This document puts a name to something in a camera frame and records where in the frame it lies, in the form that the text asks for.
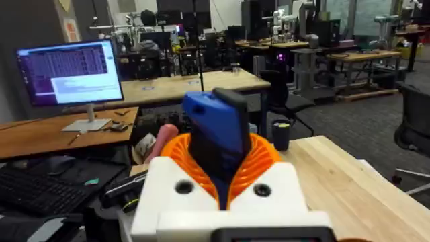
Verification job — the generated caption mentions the blue electric screwdriver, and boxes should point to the blue electric screwdriver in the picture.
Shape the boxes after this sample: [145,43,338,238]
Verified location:
[181,87,253,210]

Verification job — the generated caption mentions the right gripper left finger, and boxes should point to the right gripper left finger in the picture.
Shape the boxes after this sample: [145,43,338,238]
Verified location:
[130,132,222,242]

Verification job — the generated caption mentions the pink toy vegetable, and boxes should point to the pink toy vegetable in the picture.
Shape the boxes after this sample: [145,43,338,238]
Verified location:
[144,123,180,165]

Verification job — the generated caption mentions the wooden workbench with metal frame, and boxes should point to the wooden workbench with metal frame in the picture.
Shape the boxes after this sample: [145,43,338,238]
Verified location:
[326,50,403,102]

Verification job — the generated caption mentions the black rounded chair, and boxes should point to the black rounded chair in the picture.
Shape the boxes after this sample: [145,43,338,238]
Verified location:
[393,80,430,156]

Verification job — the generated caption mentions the black handheld tool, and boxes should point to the black handheld tool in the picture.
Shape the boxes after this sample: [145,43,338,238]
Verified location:
[99,170,149,210]

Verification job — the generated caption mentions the computer monitor on stand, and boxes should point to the computer monitor on stand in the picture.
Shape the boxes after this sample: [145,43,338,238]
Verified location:
[15,38,125,133]

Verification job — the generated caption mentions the black cup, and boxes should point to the black cup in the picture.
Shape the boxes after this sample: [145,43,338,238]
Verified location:
[271,118,292,152]

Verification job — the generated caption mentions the brown wooden desk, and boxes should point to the brown wooden desk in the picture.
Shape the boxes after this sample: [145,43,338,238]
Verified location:
[0,106,140,160]

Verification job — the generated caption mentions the black keyboard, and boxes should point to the black keyboard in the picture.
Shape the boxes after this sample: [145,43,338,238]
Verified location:
[0,167,96,217]

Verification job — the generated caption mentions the long pale wooden table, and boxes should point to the long pale wooden table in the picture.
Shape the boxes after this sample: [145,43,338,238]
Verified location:
[62,68,272,115]

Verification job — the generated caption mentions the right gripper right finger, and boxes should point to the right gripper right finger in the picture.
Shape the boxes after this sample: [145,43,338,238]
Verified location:
[227,133,309,212]

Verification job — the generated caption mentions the black office chair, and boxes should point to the black office chair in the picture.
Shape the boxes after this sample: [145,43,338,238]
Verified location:
[259,69,316,137]

